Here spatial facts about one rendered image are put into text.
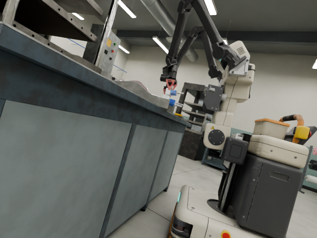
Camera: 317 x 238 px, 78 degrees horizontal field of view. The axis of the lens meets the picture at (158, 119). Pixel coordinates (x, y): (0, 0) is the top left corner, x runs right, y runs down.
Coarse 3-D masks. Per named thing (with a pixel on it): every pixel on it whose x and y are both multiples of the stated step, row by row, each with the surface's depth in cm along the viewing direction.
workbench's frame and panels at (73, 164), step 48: (0, 48) 35; (48, 48) 40; (0, 96) 38; (48, 96) 48; (96, 96) 65; (0, 144) 41; (48, 144) 52; (96, 144) 72; (144, 144) 117; (0, 192) 44; (48, 192) 57; (96, 192) 81; (144, 192) 142
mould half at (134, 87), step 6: (102, 72) 111; (108, 78) 113; (120, 84) 110; (126, 84) 110; (132, 84) 110; (138, 84) 110; (132, 90) 110; (138, 90) 110; (144, 90) 110; (144, 96) 110; (150, 96) 109; (156, 96) 109; (156, 102) 109; (162, 102) 109; (168, 102) 109
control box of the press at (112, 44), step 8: (96, 24) 191; (96, 32) 190; (112, 32) 199; (112, 40) 202; (120, 40) 215; (88, 48) 191; (96, 48) 188; (112, 48) 206; (88, 56) 190; (104, 56) 197; (112, 56) 209; (104, 64) 200; (112, 64) 213
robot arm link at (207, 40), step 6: (198, 30) 158; (204, 30) 157; (204, 36) 158; (204, 42) 159; (204, 48) 160; (210, 48) 158; (210, 54) 158; (210, 60) 159; (210, 66) 157; (216, 66) 162; (210, 72) 158; (216, 72) 156
